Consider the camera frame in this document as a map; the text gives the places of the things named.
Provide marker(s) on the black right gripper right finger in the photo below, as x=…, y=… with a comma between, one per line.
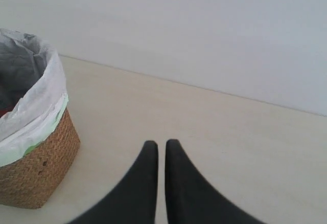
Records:
x=190, y=198

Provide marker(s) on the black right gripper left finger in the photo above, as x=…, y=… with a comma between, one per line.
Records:
x=134, y=198

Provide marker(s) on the red-label soda bottle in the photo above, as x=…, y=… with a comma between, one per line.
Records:
x=4, y=111

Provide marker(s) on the woven wicker trash basket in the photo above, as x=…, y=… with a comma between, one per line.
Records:
x=29, y=182

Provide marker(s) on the white plastic bin liner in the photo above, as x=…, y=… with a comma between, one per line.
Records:
x=33, y=85

